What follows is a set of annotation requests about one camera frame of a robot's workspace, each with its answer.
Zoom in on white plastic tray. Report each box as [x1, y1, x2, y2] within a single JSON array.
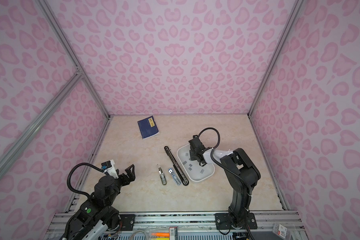
[[177, 145, 215, 183]]

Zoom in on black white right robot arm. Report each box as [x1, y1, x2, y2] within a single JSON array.
[[189, 135, 261, 230]]

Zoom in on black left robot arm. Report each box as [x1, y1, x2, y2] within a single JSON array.
[[61, 161, 136, 240]]

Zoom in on blue book yellow label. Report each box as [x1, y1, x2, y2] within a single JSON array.
[[138, 116, 160, 139]]

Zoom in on orange marker pen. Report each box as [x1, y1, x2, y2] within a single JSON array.
[[151, 233, 170, 238]]

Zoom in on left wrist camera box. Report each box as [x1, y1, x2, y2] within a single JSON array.
[[101, 160, 119, 179]]

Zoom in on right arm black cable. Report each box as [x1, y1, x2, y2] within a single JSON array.
[[197, 127, 221, 149]]

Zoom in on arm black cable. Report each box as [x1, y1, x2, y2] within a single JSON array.
[[197, 127, 221, 149], [66, 162, 106, 197]]

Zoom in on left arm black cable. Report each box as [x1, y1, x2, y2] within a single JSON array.
[[66, 162, 106, 197]]

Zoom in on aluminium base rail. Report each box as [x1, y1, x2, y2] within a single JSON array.
[[44, 211, 307, 240]]

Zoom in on aluminium diagonal frame bar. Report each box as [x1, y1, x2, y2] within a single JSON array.
[[0, 72, 83, 181]]

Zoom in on aluminium frame corner post right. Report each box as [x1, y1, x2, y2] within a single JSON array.
[[248, 0, 307, 119]]

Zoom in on aluminium frame corner post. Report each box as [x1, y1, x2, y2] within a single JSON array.
[[248, 0, 307, 119], [35, 0, 111, 120]]

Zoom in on aluminium frame corner post left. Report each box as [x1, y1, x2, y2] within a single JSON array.
[[35, 0, 111, 120]]

